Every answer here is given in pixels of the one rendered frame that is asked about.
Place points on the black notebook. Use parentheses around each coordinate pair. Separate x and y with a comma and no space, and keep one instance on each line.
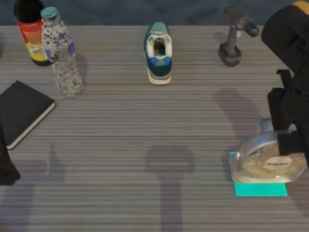
(20,111)

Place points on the dark bottle with red-orange label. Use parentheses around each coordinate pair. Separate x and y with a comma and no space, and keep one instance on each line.
(32,36)

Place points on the teal and white sneaker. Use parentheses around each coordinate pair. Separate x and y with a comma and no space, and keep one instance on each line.
(158,60)

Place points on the grey power drill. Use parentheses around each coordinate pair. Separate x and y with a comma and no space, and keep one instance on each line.
(230,52)

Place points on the clear water bottle teal cap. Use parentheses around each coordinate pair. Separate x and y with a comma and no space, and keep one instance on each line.
(64,70)

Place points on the cyan card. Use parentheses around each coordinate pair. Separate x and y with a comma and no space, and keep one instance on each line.
(260,189)

